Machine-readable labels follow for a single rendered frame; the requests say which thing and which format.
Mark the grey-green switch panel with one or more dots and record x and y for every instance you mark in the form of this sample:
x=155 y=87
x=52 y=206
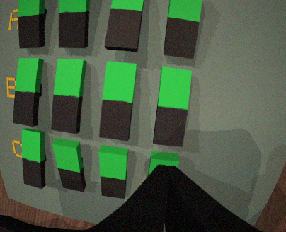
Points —
x=94 y=94

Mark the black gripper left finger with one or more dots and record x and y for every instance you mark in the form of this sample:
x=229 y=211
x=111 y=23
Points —
x=144 y=211

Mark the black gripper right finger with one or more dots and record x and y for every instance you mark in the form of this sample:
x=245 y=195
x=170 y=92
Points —
x=190 y=209

